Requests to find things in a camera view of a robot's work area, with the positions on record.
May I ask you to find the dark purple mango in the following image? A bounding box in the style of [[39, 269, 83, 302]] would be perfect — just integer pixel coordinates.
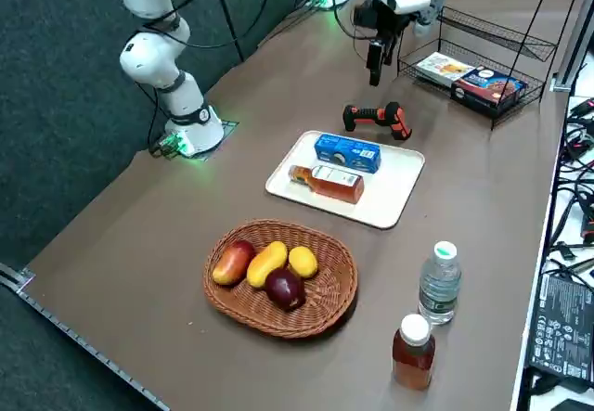
[[264, 266, 308, 312]]

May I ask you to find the long yellow mango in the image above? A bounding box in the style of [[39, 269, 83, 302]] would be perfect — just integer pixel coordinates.
[[245, 240, 290, 289]]

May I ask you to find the amber drink bottle white cap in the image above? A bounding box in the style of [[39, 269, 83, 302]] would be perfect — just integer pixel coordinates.
[[391, 313, 437, 392]]

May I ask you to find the blue Oreo cookie box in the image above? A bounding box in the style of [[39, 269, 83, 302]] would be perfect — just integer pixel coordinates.
[[313, 133, 383, 175]]

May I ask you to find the white rectangular tray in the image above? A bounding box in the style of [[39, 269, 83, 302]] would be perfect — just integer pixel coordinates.
[[265, 129, 427, 231]]

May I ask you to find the brown wicker basket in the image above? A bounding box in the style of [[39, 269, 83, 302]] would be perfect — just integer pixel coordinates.
[[202, 217, 360, 340]]

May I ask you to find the red yellow mango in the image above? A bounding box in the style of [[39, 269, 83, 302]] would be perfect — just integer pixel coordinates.
[[212, 239, 258, 288]]

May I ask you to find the black power adapter brick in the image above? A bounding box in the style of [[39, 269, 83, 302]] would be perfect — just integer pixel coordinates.
[[525, 271, 594, 387]]

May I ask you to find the clear water bottle green label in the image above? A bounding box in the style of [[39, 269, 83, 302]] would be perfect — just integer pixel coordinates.
[[417, 239, 463, 326]]

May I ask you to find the black wire shelf rack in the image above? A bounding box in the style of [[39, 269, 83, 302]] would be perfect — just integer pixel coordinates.
[[395, 0, 584, 130]]

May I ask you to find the silver table edge rail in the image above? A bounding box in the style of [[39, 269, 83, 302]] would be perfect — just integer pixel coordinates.
[[0, 262, 171, 411]]

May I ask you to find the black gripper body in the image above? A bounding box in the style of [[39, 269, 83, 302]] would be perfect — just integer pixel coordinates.
[[354, 0, 413, 42]]

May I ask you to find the silver aluminium post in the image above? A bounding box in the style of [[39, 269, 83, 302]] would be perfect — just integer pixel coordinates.
[[550, 0, 594, 94]]

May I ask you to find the white cracker box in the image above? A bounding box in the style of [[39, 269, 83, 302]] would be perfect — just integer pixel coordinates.
[[414, 50, 477, 89]]

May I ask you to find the dark blue cookie box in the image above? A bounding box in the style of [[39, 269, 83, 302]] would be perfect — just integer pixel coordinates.
[[449, 66, 530, 118]]

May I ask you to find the small yellow mango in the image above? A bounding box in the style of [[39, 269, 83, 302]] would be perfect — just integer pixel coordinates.
[[287, 245, 320, 280]]

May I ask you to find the orange black barcode scanner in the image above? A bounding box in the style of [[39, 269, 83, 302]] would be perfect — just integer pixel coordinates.
[[342, 100, 416, 142]]

